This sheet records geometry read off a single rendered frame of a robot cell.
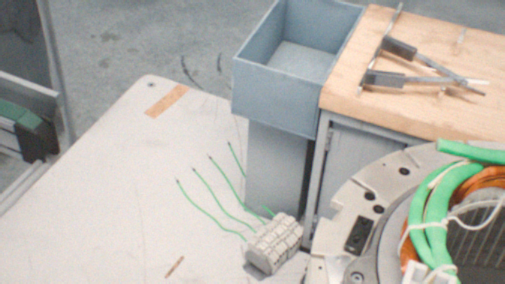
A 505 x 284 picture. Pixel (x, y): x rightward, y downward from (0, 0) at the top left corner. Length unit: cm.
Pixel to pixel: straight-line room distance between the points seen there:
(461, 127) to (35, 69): 157
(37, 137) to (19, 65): 91
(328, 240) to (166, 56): 204
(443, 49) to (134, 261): 47
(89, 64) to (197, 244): 167
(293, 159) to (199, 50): 174
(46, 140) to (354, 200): 70
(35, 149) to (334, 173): 56
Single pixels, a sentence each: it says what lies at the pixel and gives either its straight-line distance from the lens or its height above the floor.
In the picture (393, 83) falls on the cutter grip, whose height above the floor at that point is 109.
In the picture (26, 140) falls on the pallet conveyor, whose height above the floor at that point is 73.
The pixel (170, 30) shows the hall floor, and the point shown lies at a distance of 265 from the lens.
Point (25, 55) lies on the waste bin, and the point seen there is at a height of 33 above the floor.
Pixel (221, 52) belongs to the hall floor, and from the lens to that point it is 254.
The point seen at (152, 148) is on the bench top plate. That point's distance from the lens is 104.
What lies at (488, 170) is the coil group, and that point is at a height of 114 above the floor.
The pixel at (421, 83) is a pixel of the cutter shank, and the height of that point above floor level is 109.
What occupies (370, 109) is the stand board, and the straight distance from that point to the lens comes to 70.
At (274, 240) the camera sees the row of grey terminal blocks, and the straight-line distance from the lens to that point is 87.
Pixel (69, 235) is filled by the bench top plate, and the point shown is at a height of 78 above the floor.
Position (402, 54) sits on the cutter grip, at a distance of 74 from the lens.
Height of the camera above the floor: 151
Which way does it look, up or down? 44 degrees down
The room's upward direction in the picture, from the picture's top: 3 degrees clockwise
